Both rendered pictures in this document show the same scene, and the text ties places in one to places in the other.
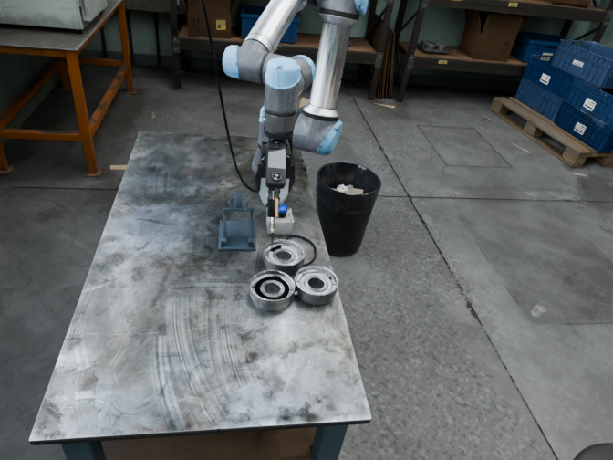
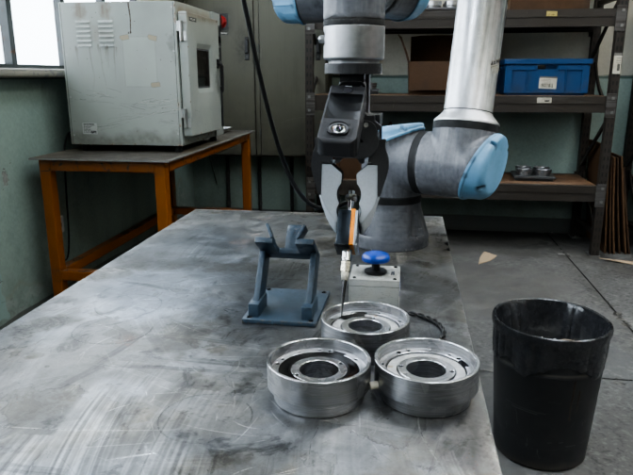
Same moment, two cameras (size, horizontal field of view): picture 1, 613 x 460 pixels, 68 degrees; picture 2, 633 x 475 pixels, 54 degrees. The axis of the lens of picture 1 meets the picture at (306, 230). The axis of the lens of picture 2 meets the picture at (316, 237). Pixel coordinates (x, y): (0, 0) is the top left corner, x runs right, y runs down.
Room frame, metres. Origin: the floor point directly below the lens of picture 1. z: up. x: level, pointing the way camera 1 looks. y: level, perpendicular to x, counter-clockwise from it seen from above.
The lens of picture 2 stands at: (0.24, -0.14, 1.12)
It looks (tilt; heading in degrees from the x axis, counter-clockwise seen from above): 15 degrees down; 21
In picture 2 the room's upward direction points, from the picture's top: straight up
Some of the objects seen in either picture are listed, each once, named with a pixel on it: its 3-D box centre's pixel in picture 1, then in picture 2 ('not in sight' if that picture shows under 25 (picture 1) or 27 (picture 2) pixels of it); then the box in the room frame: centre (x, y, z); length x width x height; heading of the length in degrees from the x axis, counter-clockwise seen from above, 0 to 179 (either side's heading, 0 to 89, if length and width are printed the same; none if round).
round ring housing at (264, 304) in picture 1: (272, 290); (318, 376); (0.78, 0.06, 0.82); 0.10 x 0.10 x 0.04
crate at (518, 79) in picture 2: not in sight; (541, 76); (4.64, -0.03, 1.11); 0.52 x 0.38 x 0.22; 102
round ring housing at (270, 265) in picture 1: (283, 257); (365, 332); (0.91, 0.05, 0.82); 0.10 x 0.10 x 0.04
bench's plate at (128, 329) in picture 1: (217, 231); (256, 303); (1.02, 0.25, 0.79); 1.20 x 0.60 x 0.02; 12
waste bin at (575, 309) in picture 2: (342, 211); (543, 383); (2.09, -0.18, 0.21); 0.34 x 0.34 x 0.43
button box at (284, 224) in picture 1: (279, 219); (375, 285); (1.07, 0.08, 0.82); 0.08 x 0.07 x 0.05; 12
